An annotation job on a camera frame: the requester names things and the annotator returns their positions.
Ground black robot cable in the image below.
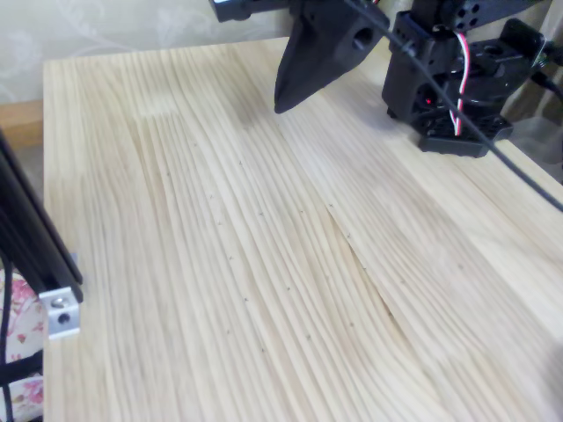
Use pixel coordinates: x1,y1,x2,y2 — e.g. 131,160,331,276
344,0,563,208

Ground slotted metal extrusion post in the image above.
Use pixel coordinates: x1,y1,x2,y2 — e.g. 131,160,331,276
0,127,85,305

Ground black power plug cable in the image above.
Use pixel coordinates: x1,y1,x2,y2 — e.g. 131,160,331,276
530,69,563,103

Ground brown wooden furniture piece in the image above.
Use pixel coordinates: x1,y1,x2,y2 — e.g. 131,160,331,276
0,99,45,149

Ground silver metal corner bracket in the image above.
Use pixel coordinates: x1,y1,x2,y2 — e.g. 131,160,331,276
38,287,83,342

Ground floral pink patterned cloth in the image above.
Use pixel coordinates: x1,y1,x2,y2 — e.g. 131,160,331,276
0,262,48,422

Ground black gripper camera mount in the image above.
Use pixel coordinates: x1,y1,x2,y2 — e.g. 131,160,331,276
208,0,292,24

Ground red white servo wire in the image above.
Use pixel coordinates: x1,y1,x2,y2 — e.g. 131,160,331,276
447,29,471,138

